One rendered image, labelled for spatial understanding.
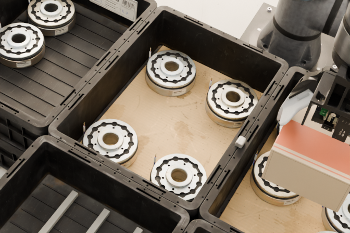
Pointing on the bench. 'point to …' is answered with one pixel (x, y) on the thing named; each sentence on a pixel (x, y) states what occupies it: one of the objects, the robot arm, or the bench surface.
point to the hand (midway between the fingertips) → (325, 136)
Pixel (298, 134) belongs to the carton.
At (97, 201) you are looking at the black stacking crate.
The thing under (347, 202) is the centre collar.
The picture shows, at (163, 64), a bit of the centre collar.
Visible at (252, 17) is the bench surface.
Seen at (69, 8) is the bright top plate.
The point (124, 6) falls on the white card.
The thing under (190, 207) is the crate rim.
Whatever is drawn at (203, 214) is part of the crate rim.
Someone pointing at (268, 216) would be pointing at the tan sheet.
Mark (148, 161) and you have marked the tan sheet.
